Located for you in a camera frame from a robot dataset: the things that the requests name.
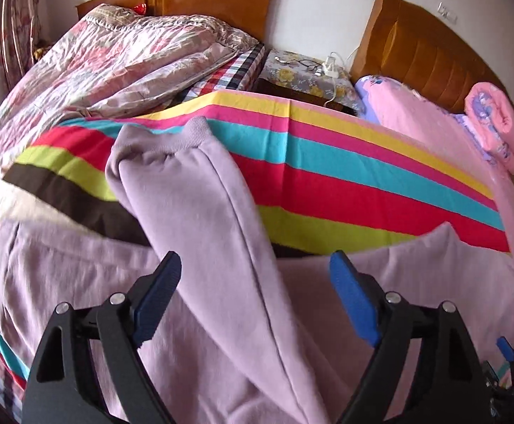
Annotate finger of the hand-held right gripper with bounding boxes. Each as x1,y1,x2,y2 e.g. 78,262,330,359
496,337,514,402

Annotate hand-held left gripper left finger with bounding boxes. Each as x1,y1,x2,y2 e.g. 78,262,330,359
21,251,182,424

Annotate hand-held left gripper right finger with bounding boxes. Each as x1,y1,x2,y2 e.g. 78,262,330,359
330,249,494,424

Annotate lilac pants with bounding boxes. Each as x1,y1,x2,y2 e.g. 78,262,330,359
0,117,514,424

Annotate striped colourful blanket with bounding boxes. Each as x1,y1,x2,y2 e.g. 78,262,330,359
0,89,514,389

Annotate pink bedsheet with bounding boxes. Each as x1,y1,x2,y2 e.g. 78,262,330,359
354,75,514,283

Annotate dark wooden nightstand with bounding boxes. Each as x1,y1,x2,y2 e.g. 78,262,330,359
253,78,358,118

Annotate rolled pink printed blanket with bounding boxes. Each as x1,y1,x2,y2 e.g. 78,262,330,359
462,82,514,175

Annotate white power strip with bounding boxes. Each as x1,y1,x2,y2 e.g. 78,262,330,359
319,55,344,76

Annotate nightstand with floral cloth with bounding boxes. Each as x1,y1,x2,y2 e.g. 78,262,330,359
259,49,367,118

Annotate plaid bedsheet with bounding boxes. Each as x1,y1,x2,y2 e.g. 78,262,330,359
0,44,267,424

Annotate floral quilt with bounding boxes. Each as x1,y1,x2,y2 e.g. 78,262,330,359
0,4,262,226

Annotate eyeglasses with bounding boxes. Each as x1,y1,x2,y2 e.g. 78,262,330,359
279,57,324,73

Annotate padded wooden headboard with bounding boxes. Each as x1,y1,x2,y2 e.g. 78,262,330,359
350,0,514,113

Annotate floral curtain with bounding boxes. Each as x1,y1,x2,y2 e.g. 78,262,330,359
0,0,48,80

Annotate white charger cable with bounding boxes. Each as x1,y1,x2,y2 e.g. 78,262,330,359
323,51,356,109

